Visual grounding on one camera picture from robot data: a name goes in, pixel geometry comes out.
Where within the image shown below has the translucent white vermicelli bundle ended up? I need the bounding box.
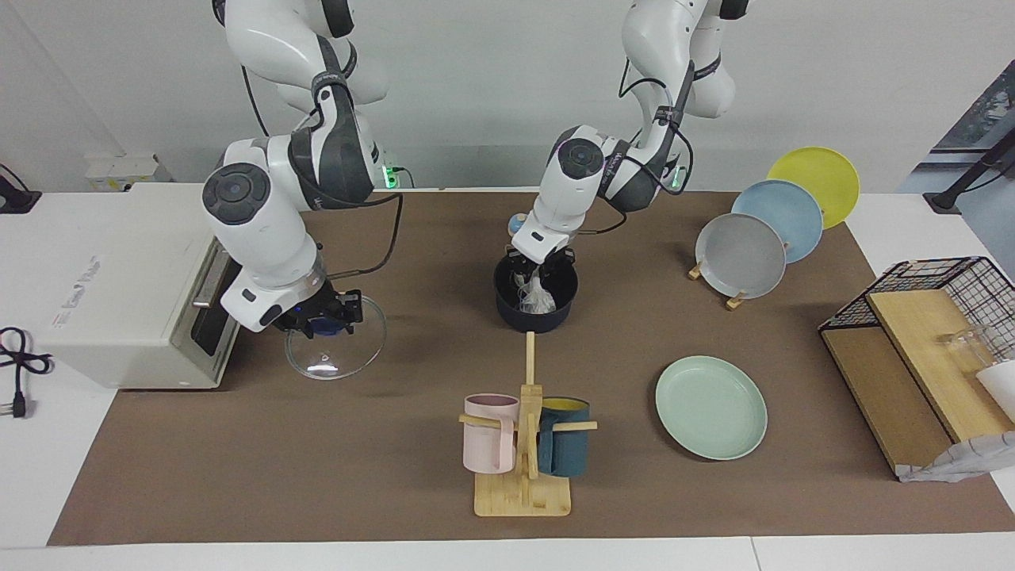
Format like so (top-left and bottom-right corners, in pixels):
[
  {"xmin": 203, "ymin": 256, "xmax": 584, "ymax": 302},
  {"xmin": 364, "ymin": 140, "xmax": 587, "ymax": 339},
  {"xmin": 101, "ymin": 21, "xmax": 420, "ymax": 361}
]
[{"xmin": 517, "ymin": 274, "xmax": 557, "ymax": 315}]

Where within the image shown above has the glass lid with blue knob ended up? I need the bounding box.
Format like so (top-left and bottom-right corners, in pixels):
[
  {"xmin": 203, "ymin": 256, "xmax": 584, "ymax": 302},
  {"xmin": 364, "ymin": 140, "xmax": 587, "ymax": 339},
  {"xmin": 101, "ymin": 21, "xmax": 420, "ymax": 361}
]
[{"xmin": 284, "ymin": 295, "xmax": 388, "ymax": 381}]

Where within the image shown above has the wooden plate rack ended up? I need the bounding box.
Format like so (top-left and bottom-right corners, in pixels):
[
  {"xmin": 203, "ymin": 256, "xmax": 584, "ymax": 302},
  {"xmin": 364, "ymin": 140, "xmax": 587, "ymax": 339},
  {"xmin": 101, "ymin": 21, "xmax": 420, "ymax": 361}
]
[{"xmin": 688, "ymin": 238, "xmax": 792, "ymax": 311}]

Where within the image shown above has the grey plate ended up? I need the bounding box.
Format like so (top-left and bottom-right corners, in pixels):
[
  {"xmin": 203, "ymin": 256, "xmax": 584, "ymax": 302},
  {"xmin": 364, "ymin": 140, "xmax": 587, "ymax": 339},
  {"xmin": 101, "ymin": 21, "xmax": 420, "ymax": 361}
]
[{"xmin": 695, "ymin": 213, "xmax": 787, "ymax": 301}]

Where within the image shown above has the pale green plate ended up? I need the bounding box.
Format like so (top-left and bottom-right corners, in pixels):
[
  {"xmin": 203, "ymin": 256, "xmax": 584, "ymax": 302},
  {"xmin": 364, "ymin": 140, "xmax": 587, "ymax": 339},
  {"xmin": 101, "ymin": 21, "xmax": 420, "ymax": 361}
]
[{"xmin": 655, "ymin": 355, "xmax": 768, "ymax": 461}]

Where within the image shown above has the light blue plate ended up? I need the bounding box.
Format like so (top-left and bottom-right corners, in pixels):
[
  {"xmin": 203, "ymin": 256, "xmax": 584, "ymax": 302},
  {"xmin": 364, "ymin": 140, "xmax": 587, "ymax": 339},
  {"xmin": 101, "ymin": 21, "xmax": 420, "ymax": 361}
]
[{"xmin": 730, "ymin": 179, "xmax": 825, "ymax": 265}]

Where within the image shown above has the yellow plate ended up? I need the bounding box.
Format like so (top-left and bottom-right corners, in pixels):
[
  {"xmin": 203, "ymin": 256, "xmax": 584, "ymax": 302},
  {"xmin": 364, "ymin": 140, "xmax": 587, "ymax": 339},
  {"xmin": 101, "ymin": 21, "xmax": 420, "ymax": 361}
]
[{"xmin": 766, "ymin": 146, "xmax": 861, "ymax": 231}]

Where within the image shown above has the brown table mat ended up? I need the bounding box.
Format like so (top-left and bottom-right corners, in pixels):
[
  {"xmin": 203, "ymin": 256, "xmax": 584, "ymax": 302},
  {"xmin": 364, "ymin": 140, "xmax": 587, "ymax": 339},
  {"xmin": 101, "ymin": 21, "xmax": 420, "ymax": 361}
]
[{"xmin": 48, "ymin": 189, "xmax": 1015, "ymax": 546}]

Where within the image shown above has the pink mug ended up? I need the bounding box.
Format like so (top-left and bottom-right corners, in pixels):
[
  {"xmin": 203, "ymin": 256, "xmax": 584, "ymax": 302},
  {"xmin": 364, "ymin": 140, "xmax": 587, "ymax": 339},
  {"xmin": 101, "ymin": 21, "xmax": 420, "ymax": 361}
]
[{"xmin": 462, "ymin": 393, "xmax": 521, "ymax": 475}]

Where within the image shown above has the teal mug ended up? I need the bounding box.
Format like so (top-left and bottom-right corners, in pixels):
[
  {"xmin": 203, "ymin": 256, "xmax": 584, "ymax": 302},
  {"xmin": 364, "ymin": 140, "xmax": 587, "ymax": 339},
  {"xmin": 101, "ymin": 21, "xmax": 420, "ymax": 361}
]
[{"xmin": 537, "ymin": 397, "xmax": 592, "ymax": 478}]

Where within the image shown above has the beige toaster oven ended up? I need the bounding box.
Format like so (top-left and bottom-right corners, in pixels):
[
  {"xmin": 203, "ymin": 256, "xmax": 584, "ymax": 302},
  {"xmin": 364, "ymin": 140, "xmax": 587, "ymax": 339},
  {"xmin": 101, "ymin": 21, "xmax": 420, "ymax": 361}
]
[{"xmin": 24, "ymin": 182, "xmax": 243, "ymax": 391}]

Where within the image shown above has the wooden mug tree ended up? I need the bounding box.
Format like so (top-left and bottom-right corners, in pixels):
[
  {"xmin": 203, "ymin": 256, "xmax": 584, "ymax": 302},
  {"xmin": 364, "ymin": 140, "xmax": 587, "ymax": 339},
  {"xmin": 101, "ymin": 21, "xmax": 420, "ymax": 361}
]
[{"xmin": 458, "ymin": 331, "xmax": 598, "ymax": 518}]

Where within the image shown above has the black table clamp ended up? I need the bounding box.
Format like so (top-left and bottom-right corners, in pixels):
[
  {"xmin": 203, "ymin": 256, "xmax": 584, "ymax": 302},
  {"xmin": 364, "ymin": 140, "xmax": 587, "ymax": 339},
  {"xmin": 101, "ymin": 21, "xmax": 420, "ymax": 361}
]
[{"xmin": 0, "ymin": 163, "xmax": 42, "ymax": 214}]

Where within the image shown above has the clear glass cup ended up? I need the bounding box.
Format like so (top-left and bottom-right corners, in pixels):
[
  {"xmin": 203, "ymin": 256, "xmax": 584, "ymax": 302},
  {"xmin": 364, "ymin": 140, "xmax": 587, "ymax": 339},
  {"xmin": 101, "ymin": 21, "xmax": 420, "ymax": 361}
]
[{"xmin": 940, "ymin": 327, "xmax": 996, "ymax": 375}]

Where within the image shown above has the black stand foot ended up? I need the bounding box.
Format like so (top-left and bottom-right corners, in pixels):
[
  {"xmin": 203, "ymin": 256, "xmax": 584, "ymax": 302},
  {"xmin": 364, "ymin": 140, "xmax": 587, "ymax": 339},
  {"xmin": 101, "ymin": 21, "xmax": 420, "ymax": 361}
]
[{"xmin": 924, "ymin": 131, "xmax": 1015, "ymax": 215}]

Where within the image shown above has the grey white cloth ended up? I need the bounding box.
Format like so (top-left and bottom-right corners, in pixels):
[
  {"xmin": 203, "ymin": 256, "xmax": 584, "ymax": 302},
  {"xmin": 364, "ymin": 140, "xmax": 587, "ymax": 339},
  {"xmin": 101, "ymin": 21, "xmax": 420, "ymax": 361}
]
[{"xmin": 896, "ymin": 431, "xmax": 1015, "ymax": 484}]

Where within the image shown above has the white cup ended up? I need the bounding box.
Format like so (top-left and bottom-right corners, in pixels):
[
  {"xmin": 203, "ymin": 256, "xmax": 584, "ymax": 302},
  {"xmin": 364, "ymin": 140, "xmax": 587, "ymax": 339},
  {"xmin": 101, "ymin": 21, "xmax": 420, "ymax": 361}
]
[{"xmin": 975, "ymin": 361, "xmax": 1015, "ymax": 415}]

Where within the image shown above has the black pot with purple handle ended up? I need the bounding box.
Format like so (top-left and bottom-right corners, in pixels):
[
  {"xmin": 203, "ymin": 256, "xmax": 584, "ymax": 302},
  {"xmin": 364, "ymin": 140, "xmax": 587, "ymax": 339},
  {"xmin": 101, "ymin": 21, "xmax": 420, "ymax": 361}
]
[{"xmin": 492, "ymin": 252, "xmax": 580, "ymax": 334}]

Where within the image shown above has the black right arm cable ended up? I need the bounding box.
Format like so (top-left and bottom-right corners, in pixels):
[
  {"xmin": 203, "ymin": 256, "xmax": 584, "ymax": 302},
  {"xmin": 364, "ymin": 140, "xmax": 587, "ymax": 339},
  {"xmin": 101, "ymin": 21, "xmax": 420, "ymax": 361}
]
[{"xmin": 238, "ymin": 63, "xmax": 407, "ymax": 280}]

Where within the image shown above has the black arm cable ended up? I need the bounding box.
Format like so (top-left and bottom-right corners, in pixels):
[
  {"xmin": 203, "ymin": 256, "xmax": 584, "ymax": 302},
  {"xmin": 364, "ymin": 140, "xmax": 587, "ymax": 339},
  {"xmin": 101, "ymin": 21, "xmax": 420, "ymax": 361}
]
[
  {"xmin": 577, "ymin": 57, "xmax": 697, "ymax": 239},
  {"xmin": 238, "ymin": 63, "xmax": 407, "ymax": 280}
]

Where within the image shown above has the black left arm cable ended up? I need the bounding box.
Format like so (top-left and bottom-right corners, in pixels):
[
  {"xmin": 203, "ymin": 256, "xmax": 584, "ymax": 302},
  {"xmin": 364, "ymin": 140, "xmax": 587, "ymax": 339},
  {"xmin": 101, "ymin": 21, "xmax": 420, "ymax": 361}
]
[{"xmin": 577, "ymin": 57, "xmax": 697, "ymax": 239}]

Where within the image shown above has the white wall socket box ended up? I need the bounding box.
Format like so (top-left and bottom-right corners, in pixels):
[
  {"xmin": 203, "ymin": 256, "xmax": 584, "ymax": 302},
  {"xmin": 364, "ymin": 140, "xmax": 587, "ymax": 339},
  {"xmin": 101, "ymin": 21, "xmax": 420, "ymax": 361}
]
[{"xmin": 84, "ymin": 153, "xmax": 172, "ymax": 192}]

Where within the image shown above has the black power cord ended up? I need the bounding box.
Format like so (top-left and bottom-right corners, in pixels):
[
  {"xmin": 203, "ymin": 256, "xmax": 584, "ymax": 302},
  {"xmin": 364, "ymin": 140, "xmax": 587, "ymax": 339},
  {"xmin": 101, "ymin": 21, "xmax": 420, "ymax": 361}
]
[{"xmin": 0, "ymin": 325, "xmax": 53, "ymax": 420}]

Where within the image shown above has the wood and wire shelf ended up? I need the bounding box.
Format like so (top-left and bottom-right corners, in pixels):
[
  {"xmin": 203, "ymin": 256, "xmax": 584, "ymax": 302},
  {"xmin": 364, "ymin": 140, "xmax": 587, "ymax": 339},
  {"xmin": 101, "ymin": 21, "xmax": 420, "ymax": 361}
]
[{"xmin": 818, "ymin": 255, "xmax": 1015, "ymax": 481}]

